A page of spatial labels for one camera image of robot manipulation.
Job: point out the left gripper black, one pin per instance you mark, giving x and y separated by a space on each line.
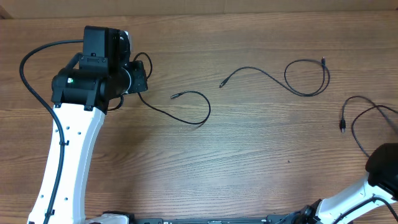
137 68

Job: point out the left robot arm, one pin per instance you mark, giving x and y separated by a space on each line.
81 92

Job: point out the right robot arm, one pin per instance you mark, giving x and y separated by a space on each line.
377 188

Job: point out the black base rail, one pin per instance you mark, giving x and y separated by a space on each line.
129 218

